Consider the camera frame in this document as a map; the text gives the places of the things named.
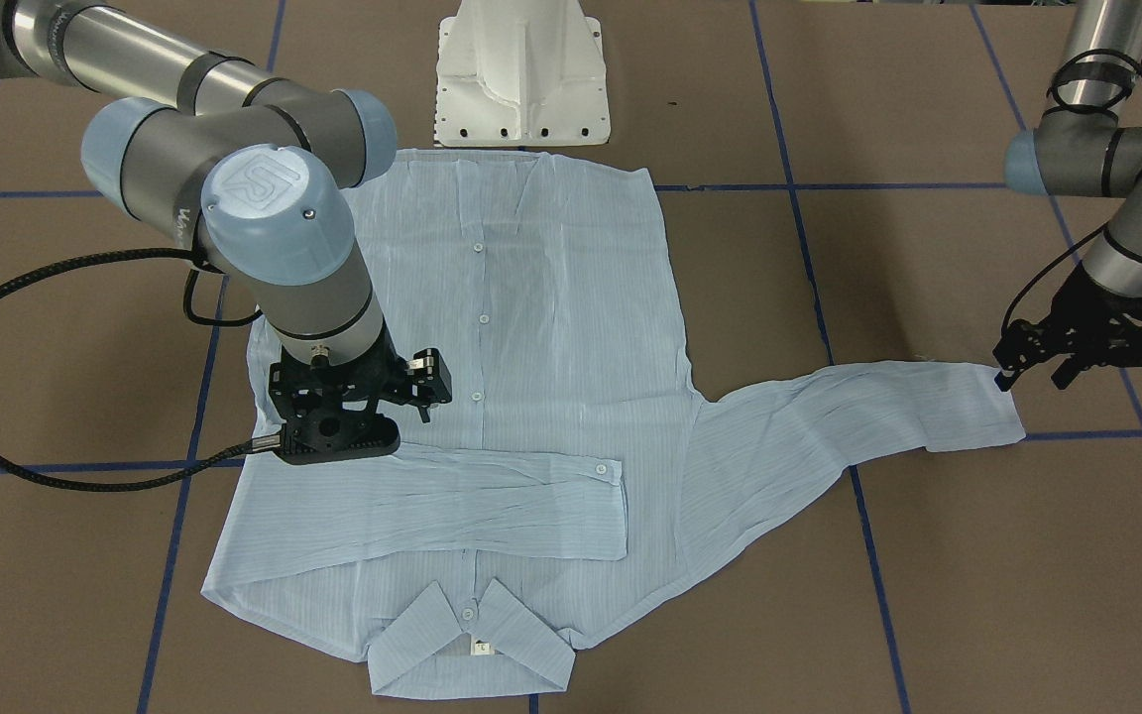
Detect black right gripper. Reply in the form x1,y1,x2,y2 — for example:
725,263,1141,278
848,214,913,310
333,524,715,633
268,343,453,424

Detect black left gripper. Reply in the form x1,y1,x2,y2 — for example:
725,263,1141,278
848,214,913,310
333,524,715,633
992,267,1142,392

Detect light blue button shirt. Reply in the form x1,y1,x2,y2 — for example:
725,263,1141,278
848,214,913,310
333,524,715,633
202,150,1026,699

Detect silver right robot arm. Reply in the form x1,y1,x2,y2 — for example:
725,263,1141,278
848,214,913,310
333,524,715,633
0,1,450,417

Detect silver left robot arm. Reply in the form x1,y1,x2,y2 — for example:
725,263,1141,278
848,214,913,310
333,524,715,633
992,1,1142,392

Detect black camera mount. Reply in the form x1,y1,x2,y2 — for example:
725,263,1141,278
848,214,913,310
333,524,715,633
272,394,400,466

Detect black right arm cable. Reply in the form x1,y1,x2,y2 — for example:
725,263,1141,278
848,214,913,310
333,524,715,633
0,248,286,494

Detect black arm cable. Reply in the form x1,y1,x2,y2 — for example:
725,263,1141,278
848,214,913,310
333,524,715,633
1002,48,1142,338
0,248,286,494

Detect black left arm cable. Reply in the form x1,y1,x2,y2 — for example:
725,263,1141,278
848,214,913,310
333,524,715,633
1002,48,1142,338

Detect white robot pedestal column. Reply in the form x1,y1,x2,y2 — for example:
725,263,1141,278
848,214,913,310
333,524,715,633
432,1,612,149

